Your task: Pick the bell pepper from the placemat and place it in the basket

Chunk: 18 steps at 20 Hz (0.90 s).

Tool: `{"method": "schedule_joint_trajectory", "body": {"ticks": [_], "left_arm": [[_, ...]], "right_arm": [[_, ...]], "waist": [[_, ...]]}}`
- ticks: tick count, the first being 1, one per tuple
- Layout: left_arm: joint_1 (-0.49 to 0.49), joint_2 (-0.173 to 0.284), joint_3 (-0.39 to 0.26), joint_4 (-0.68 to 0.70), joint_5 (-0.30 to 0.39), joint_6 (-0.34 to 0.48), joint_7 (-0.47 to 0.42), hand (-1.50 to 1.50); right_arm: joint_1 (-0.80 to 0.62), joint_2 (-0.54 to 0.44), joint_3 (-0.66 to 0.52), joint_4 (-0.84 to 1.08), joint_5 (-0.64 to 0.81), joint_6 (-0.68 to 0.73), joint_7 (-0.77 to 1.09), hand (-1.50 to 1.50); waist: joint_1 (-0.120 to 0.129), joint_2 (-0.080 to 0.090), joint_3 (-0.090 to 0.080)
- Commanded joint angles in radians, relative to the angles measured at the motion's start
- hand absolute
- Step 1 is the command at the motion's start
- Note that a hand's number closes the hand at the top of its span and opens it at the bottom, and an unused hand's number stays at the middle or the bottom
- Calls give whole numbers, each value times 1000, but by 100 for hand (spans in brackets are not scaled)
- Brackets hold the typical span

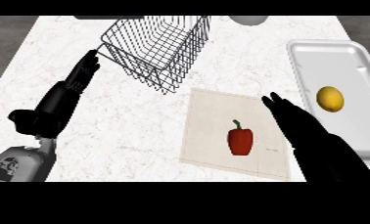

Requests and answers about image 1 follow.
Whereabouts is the yellow lemon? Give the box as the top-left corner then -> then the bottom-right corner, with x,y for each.
316,85 -> 345,113

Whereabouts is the beige placemat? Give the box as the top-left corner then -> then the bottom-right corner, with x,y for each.
180,87 -> 292,181

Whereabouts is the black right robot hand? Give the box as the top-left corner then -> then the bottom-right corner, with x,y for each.
261,91 -> 370,183

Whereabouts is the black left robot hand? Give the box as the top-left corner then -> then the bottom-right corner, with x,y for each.
8,49 -> 101,139

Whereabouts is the pale grey round object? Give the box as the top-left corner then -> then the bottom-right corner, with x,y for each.
229,16 -> 270,26

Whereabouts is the grey wire basket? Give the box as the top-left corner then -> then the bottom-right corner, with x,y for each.
98,16 -> 214,95

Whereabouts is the red bell pepper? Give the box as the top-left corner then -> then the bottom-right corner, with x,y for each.
227,118 -> 255,157

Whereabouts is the white tray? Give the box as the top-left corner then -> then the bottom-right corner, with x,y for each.
286,39 -> 370,157

